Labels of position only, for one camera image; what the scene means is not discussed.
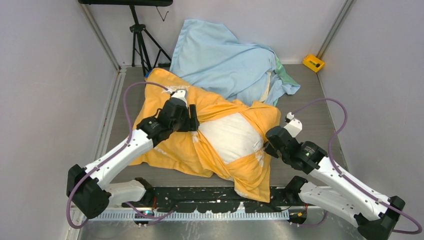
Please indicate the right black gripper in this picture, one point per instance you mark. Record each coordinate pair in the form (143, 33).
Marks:
(269, 149)

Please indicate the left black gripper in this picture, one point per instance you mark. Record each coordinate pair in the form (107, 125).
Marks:
(193, 121)

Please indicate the orange pillowcase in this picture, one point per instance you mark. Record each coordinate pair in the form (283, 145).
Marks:
(191, 153)

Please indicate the white pillow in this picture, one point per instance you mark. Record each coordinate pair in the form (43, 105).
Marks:
(233, 138)

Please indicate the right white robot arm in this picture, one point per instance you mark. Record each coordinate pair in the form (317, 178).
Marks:
(373, 214)

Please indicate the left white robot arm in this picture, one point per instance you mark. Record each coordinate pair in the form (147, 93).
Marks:
(89, 188)

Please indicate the light blue cloth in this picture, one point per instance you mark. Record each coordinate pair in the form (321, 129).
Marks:
(209, 56)

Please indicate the yellow box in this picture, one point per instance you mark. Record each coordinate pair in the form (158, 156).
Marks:
(313, 63)

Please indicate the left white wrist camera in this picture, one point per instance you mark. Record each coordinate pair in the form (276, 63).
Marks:
(181, 94)

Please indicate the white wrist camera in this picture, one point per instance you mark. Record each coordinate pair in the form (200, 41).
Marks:
(181, 94)
(293, 125)

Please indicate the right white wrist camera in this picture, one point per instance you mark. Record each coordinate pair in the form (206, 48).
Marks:
(293, 125)

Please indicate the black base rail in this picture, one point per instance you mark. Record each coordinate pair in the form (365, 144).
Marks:
(187, 200)

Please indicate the black camera tripod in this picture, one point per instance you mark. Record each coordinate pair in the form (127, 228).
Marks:
(138, 31)

